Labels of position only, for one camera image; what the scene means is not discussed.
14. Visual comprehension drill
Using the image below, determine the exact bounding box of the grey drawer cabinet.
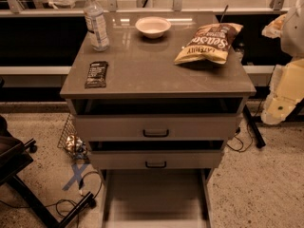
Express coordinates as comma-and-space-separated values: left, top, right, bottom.
59, 10, 257, 183

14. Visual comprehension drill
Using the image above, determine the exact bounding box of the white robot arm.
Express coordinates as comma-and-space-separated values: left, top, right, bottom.
261, 0, 304, 124

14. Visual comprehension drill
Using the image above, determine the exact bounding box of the black snack bar wrapper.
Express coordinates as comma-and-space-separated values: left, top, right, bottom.
85, 61, 108, 88

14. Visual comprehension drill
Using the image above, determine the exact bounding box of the grey drawer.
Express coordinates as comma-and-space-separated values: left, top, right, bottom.
101, 169, 213, 228
68, 98, 244, 142
88, 141, 223, 169

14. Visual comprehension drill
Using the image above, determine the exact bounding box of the white ceramic bowl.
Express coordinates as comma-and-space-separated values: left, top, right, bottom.
135, 16, 171, 39

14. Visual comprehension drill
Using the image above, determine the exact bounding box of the black floor cable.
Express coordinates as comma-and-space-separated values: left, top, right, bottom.
0, 170, 104, 228

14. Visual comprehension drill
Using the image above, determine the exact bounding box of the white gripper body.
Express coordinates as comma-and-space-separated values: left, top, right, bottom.
261, 59, 304, 125

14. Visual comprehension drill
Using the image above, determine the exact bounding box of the black chair base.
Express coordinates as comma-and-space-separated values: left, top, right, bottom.
0, 116, 97, 228

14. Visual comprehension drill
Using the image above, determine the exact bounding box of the metal shelf rail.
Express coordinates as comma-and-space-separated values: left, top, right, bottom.
0, 0, 304, 17

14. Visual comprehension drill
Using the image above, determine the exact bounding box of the black cable right floor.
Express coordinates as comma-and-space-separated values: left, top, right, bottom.
226, 126, 255, 153

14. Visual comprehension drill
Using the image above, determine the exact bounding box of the shiny foil wrapper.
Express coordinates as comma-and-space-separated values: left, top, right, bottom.
65, 134, 87, 156

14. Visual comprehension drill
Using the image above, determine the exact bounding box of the grey top drawer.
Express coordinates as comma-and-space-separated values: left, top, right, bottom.
68, 98, 244, 142

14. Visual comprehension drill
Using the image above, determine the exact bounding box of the yellow brown chip bag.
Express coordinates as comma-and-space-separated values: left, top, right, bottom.
174, 23, 243, 65

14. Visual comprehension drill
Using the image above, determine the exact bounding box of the clear plastic water bottle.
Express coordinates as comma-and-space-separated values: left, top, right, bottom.
84, 0, 109, 51

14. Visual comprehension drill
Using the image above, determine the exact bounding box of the grey middle drawer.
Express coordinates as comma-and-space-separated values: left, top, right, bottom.
88, 141, 223, 169

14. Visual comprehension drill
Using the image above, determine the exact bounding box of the wire mesh basket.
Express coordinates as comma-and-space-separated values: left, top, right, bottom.
57, 114, 87, 160

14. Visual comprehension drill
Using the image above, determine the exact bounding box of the black table leg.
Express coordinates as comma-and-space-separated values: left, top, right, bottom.
243, 106, 266, 149

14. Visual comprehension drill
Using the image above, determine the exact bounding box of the grey bottom drawer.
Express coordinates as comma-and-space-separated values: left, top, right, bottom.
101, 169, 213, 228

